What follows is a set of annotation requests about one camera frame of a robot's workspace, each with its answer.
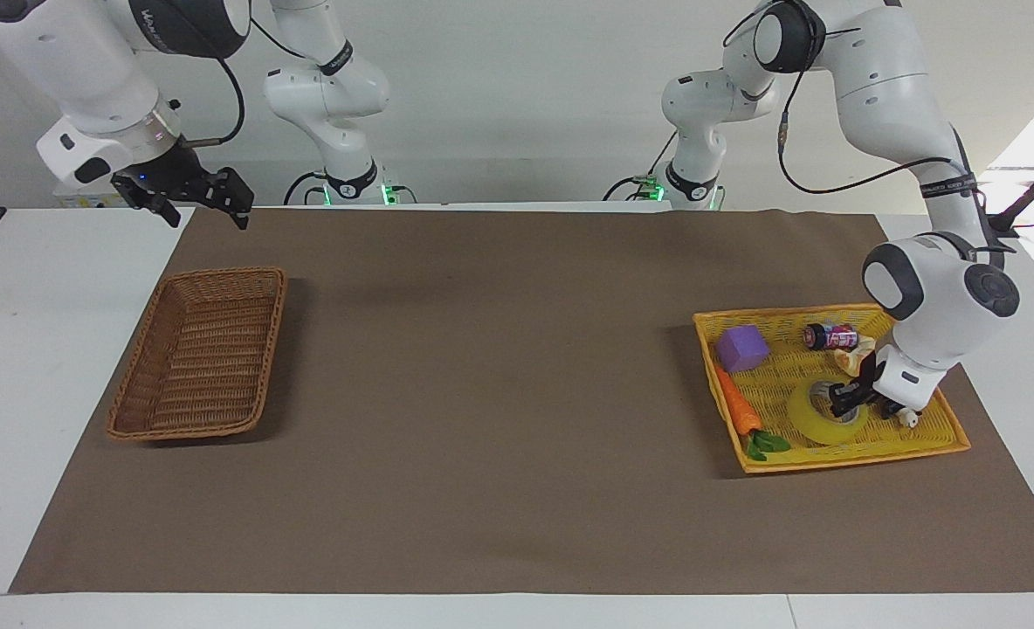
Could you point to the yellow translucent tape roll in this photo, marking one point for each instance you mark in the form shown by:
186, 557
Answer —
809, 424

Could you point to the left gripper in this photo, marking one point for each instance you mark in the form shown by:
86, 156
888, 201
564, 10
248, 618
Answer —
866, 369

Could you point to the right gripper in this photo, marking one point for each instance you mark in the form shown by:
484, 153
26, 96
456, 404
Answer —
172, 170

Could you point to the small white toy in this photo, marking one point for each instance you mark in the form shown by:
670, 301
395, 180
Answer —
908, 418

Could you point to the yellow woven basket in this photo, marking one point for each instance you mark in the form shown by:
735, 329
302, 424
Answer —
779, 384

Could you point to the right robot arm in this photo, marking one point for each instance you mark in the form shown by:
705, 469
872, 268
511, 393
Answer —
89, 70

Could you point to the orange toy carrot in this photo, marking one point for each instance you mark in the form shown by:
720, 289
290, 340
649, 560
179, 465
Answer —
738, 406

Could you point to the beige toy bread piece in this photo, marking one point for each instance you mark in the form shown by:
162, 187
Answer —
852, 358

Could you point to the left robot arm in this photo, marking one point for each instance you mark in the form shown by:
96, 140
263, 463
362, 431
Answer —
884, 87

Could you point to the purple cube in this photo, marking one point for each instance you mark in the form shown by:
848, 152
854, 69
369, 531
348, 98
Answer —
742, 348

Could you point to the brown wicker basket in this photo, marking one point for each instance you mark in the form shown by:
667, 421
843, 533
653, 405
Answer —
198, 354

